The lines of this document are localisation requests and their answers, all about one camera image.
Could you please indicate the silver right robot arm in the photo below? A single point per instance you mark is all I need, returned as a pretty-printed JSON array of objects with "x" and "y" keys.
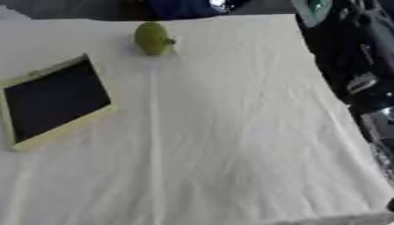
[{"x": 380, "y": 134}]

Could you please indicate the green toy pear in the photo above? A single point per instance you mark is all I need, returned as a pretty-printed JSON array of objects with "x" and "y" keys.
[{"x": 151, "y": 38}]

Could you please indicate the tan box with black inside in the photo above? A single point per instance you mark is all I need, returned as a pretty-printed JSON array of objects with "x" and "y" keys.
[{"x": 56, "y": 99}]

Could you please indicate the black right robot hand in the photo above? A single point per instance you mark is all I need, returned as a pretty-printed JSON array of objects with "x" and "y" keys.
[{"x": 349, "y": 55}]

